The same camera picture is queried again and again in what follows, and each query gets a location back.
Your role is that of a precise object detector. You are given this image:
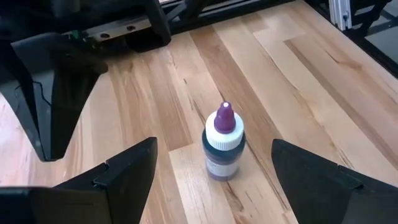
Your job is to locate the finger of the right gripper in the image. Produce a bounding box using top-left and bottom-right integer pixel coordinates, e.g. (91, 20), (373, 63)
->
(0, 33), (57, 162)
(50, 55), (109, 162)

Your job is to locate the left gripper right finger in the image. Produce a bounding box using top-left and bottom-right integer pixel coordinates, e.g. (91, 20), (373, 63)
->
(271, 138), (398, 224)

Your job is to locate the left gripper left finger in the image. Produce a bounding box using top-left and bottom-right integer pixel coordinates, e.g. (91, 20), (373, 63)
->
(54, 137), (158, 224)

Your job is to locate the large purple colouring bottle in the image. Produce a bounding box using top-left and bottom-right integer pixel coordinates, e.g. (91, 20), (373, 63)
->
(201, 101), (247, 182)

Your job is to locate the silver bracket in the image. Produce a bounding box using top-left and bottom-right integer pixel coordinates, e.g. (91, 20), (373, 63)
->
(328, 0), (353, 31)

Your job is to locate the black aluminium table frame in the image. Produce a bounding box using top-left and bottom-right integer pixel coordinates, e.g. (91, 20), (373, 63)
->
(158, 0), (398, 78)

